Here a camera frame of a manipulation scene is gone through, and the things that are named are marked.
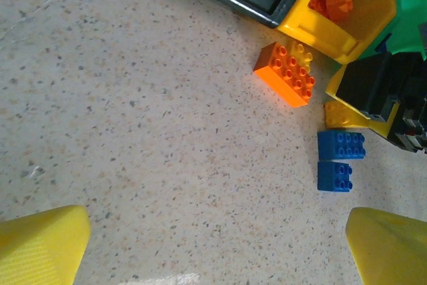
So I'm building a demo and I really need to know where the blue two-by-four lego brick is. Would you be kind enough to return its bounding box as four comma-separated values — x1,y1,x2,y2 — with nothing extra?
316,130,367,161

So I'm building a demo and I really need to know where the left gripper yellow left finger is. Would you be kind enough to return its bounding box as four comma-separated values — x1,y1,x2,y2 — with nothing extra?
0,204,91,285

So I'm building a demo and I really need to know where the yellow two-by-two lego brick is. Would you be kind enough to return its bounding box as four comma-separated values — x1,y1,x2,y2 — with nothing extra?
289,39,314,72

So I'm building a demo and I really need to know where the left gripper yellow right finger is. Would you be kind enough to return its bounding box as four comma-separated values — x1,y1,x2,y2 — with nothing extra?
345,207,427,285

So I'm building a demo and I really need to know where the yellow plastic bin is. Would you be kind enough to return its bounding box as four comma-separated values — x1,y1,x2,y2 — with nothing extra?
276,0,398,65

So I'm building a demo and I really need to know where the yellow tall lego brick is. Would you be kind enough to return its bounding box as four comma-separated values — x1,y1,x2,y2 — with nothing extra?
323,100,368,129

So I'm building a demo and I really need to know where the green plastic bin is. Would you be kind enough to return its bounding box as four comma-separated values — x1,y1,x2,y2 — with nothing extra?
358,0,427,62

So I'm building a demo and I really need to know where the blue two-by-two lego brick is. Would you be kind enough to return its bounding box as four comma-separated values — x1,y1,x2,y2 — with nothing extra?
316,161,354,193

